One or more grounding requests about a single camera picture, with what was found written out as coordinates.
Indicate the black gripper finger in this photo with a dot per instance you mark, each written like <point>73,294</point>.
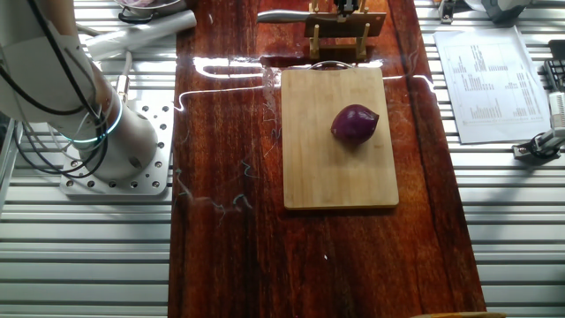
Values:
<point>345,11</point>

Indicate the steel cleaver knife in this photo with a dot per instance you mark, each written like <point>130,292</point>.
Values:
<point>282,16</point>

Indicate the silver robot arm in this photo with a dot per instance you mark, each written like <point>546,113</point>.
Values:
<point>119,141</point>

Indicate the wooden knife rack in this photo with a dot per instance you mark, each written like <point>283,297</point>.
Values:
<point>314,44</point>

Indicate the purple onion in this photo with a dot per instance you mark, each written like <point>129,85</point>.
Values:
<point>353,126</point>

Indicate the bamboo cutting board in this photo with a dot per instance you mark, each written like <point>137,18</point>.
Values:
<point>326,176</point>

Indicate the printed paper sheet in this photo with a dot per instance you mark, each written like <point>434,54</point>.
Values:
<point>490,97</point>

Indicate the white plastic roll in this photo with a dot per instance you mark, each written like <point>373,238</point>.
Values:
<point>141,33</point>

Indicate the purple vegetable pieces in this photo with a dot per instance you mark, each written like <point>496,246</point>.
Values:
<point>137,2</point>

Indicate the glossy wood-grain table mat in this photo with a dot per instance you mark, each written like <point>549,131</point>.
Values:
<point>220,265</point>

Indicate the small metal bracket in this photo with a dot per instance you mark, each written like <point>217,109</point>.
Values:
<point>446,12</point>

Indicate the grey metal mount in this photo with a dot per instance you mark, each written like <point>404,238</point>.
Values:
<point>503,9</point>

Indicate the silver bar-shaped camera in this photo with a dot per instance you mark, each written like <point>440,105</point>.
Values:
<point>558,110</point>

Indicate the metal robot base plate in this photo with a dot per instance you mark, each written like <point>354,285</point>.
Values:
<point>154,179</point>

